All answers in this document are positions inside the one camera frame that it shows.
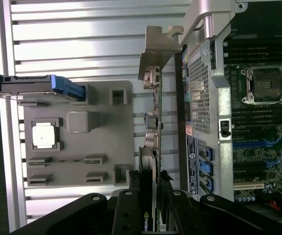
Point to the open dark grey PC case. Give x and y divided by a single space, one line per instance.
204 98

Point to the CPU socket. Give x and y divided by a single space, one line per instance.
265 84

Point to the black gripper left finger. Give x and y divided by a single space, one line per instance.
126 215

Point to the hard disk in blue caddy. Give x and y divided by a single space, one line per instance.
33 84

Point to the blue expansion slot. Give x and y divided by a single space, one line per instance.
271 144

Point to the silver CPU chip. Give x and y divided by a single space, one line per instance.
43 137

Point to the grey parts rack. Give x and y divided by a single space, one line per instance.
94 142

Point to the green motherboard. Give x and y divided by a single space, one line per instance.
253 151

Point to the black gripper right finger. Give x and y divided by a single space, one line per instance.
180 215

